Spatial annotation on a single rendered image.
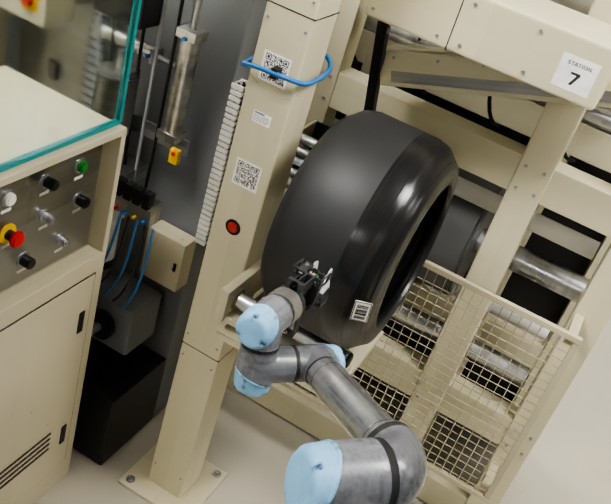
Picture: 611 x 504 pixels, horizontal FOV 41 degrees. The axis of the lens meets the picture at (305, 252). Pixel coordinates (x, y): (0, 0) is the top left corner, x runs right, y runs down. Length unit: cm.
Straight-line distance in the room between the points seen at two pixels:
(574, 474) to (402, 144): 205
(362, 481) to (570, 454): 249
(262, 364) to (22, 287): 75
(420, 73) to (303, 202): 60
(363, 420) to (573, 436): 244
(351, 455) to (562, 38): 114
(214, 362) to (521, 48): 120
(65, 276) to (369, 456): 112
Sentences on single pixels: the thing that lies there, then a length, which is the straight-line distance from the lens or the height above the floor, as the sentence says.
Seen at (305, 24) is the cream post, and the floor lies 164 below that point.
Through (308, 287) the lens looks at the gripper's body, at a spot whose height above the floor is 126.
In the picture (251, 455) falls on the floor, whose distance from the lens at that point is 305.
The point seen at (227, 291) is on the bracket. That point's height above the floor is 95.
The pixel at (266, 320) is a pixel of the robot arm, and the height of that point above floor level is 128.
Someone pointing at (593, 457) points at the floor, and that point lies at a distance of 377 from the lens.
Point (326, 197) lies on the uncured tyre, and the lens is 183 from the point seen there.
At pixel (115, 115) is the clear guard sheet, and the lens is 207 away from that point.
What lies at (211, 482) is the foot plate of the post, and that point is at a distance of 292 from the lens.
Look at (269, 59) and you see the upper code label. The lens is 198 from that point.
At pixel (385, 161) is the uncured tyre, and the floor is 144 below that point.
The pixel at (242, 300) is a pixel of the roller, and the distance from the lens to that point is 217.
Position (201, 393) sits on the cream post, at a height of 48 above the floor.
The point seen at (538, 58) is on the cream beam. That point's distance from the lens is 203.
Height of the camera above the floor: 219
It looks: 32 degrees down
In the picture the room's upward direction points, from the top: 18 degrees clockwise
